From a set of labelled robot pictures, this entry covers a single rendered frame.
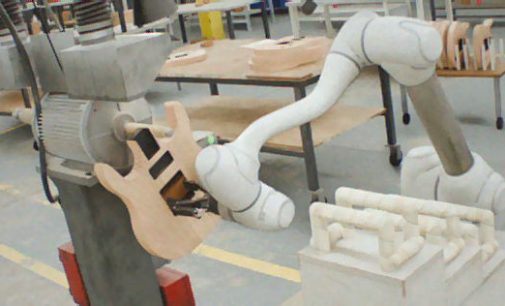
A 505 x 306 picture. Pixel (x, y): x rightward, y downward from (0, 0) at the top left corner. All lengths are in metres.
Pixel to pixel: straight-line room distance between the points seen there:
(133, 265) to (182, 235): 0.39
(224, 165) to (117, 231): 0.79
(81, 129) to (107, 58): 0.35
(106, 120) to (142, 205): 0.29
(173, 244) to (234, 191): 0.44
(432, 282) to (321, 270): 0.23
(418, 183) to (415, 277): 0.99
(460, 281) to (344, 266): 0.27
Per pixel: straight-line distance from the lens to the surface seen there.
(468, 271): 1.52
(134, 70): 1.78
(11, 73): 2.34
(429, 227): 1.44
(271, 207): 1.72
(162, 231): 2.02
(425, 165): 2.29
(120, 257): 2.37
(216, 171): 1.63
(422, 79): 1.90
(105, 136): 2.08
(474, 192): 2.16
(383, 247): 1.30
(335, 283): 1.41
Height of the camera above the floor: 1.74
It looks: 18 degrees down
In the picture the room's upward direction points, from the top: 10 degrees counter-clockwise
